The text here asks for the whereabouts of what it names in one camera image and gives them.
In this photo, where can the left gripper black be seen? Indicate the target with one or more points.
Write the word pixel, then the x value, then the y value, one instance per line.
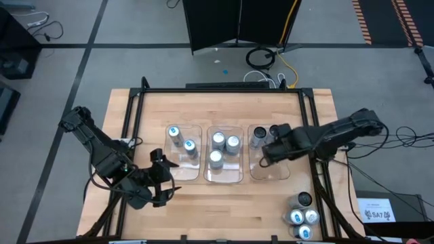
pixel 139 189

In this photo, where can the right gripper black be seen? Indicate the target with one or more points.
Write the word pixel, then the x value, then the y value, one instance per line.
pixel 293 142

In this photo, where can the tall white black-lidded can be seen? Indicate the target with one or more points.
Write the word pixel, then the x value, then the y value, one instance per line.
pixel 259 132
pixel 273 129
pixel 304 200

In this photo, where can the clear plastic bin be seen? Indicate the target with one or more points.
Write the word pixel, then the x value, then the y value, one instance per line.
pixel 186 169
pixel 230 173
pixel 271 171

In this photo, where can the blue white Spindrift can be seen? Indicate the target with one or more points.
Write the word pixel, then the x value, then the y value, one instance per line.
pixel 218 138
pixel 233 142
pixel 216 157

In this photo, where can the slim blue Red Bull can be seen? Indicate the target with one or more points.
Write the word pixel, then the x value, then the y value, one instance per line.
pixel 297 217
pixel 189 145
pixel 174 131
pixel 311 216
pixel 305 232

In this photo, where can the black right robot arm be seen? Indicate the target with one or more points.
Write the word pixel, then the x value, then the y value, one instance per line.
pixel 339 130

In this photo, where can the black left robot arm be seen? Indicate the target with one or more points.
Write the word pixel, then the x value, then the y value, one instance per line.
pixel 98 149

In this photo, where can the silver aluminium extrusion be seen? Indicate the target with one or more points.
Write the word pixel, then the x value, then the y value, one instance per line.
pixel 127 242
pixel 315 242

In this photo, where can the black flat bar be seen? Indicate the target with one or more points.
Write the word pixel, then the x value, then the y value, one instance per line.
pixel 227 85

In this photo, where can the white SA7 label sheet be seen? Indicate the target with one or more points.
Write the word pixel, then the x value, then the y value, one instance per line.
pixel 376 210

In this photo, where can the black folding divider panel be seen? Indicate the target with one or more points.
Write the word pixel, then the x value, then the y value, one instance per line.
pixel 213 20

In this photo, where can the black box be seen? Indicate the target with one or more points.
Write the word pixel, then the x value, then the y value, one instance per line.
pixel 410 217

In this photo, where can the black mat orange stripes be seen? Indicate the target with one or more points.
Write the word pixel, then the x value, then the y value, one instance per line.
pixel 379 20

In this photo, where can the black stand leg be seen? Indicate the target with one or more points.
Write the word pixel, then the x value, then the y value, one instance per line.
pixel 428 80

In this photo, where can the red object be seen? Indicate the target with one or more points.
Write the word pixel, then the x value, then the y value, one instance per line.
pixel 412 241

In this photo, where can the black case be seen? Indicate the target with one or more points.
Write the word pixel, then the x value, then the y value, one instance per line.
pixel 6 105

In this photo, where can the black cabinet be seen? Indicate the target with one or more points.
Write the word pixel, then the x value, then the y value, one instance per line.
pixel 13 40

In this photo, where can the blue flat object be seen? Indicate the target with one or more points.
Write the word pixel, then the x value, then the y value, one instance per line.
pixel 17 4

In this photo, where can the black frame clip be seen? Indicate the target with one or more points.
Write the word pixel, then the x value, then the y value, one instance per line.
pixel 183 238
pixel 274 238

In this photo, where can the black metal table frame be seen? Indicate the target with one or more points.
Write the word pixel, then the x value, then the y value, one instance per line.
pixel 169 91

